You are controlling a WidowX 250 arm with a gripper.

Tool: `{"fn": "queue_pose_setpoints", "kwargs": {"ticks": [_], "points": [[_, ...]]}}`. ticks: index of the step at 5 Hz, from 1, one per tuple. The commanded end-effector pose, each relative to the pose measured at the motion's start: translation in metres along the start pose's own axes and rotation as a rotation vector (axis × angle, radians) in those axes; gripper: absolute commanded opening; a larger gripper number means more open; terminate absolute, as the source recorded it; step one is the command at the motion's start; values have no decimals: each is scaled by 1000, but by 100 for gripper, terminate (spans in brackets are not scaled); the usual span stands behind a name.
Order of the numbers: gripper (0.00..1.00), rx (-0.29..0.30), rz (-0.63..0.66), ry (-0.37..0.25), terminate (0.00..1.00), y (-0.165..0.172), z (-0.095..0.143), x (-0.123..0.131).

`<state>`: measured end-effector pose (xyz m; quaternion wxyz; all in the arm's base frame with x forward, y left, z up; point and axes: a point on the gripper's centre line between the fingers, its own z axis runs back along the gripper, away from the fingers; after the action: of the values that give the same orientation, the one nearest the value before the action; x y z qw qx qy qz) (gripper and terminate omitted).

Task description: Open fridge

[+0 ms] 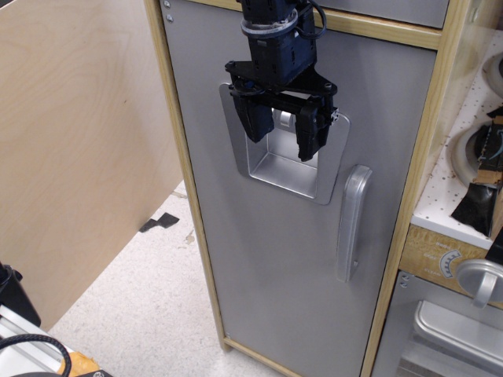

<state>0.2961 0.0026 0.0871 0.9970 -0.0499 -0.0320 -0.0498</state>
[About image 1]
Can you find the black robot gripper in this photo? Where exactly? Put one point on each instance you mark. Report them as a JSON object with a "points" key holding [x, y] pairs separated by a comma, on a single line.
{"points": [[281, 75]]}

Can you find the silver fridge door handle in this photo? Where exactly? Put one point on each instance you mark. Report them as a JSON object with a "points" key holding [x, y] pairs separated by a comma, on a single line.
{"points": [[354, 194]]}

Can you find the grey toy fridge door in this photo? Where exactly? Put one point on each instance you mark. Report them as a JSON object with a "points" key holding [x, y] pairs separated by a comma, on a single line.
{"points": [[272, 252]]}

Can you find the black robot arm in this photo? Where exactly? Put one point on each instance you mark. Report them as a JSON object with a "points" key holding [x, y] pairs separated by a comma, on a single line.
{"points": [[269, 19]]}

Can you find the silver ice dispenser panel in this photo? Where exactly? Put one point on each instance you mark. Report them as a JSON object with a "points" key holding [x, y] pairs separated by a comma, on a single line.
{"points": [[274, 160]]}

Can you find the black tape piece on floor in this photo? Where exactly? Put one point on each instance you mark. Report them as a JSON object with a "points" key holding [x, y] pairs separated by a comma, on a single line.
{"points": [[165, 221]]}

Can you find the white speckled stove top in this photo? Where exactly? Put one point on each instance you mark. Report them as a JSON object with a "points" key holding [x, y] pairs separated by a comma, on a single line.
{"points": [[448, 183]]}

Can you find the grey freezer door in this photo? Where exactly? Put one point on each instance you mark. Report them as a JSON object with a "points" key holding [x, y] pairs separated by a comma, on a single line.
{"points": [[428, 13]]}

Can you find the plywood board panel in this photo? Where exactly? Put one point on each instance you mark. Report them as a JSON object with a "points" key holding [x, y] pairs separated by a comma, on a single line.
{"points": [[87, 149]]}

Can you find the black torn tape on stove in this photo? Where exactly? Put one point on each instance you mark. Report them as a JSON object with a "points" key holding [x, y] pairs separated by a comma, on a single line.
{"points": [[477, 162]]}

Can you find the silver oven dial knob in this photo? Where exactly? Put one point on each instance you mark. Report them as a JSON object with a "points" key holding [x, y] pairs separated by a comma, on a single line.
{"points": [[482, 279]]}

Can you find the grey oven door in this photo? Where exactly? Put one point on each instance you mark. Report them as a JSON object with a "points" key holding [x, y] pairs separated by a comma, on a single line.
{"points": [[432, 331]]}

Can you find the wooden toy kitchen frame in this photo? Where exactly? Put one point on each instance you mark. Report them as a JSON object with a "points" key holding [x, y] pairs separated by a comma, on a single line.
{"points": [[458, 47]]}

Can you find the aluminium rail base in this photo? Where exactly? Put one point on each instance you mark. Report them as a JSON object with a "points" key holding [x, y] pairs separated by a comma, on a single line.
{"points": [[28, 356]]}

